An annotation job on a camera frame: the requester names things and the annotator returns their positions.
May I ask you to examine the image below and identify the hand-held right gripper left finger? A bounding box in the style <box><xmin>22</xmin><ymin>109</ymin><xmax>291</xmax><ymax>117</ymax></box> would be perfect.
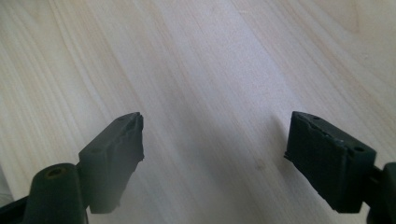
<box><xmin>77</xmin><ymin>111</ymin><xmax>146</xmax><ymax>216</ymax></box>

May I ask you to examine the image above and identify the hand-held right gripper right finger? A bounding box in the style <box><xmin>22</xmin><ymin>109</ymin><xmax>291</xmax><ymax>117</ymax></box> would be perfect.
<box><xmin>284</xmin><ymin>110</ymin><xmax>377</xmax><ymax>215</ymax></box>

